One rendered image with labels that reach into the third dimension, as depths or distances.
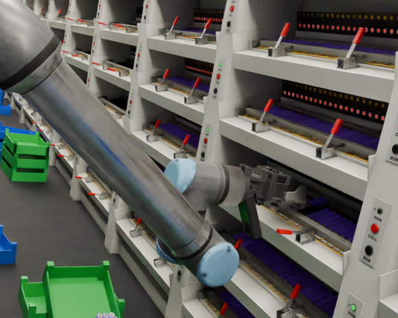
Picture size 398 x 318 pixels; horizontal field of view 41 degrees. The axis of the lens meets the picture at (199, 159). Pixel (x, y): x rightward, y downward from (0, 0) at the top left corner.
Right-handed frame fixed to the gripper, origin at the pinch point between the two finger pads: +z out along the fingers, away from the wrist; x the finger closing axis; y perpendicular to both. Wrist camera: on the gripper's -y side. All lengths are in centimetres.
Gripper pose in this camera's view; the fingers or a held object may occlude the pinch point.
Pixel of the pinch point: (303, 204)
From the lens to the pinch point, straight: 131.4
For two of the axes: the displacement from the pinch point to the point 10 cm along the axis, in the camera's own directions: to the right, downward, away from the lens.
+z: 8.7, 1.4, 4.6
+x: -4.2, -2.6, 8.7
